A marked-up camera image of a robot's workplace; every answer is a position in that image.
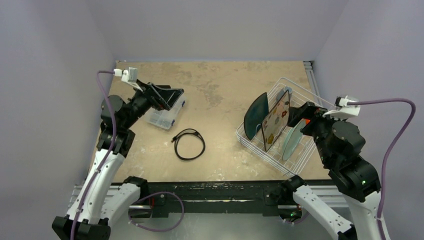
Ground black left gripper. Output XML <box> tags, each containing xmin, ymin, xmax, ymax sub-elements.
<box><xmin>122</xmin><ymin>78</ymin><xmax>183</xmax><ymax>129</ymax></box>

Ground floral square plate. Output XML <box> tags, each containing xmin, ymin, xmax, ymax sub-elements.
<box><xmin>261</xmin><ymin>92</ymin><xmax>290</xmax><ymax>152</ymax></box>

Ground mint green round plate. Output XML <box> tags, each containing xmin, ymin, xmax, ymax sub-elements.
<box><xmin>282</xmin><ymin>119</ymin><xmax>307</xmax><ymax>161</ymax></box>

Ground teal square plate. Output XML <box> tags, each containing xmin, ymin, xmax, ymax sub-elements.
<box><xmin>243</xmin><ymin>92</ymin><xmax>269</xmax><ymax>141</ymax></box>

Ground grey mug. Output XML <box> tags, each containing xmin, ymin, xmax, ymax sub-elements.
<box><xmin>276</xmin><ymin>86</ymin><xmax>293</xmax><ymax>101</ymax></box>

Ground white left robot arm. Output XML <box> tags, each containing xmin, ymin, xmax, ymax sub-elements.
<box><xmin>51</xmin><ymin>81</ymin><xmax>184</xmax><ymax>240</ymax></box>

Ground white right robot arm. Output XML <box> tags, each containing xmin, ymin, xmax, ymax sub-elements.
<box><xmin>280</xmin><ymin>102</ymin><xmax>390</xmax><ymax>240</ymax></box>

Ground clear plastic box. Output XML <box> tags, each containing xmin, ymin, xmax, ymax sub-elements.
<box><xmin>144</xmin><ymin>95</ymin><xmax>187</xmax><ymax>130</ymax></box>

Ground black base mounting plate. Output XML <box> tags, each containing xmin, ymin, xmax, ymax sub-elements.
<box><xmin>117</xmin><ymin>180</ymin><xmax>330</xmax><ymax>220</ymax></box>

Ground white wire dish rack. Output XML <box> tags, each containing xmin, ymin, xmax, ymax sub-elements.
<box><xmin>236</xmin><ymin>77</ymin><xmax>335</xmax><ymax>177</ymax></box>

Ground black coiled cable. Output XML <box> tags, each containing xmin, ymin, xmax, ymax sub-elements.
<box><xmin>170</xmin><ymin>128</ymin><xmax>206</xmax><ymax>162</ymax></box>

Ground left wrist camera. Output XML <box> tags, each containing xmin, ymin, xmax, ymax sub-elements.
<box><xmin>113</xmin><ymin>67</ymin><xmax>142</xmax><ymax>91</ymax></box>

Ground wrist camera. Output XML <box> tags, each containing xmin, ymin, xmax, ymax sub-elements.
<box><xmin>323</xmin><ymin>95</ymin><xmax>361</xmax><ymax>120</ymax></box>
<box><xmin>113</xmin><ymin>67</ymin><xmax>142</xmax><ymax>91</ymax></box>

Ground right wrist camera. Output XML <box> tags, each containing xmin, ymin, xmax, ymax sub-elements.
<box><xmin>323</xmin><ymin>95</ymin><xmax>361</xmax><ymax>120</ymax></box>

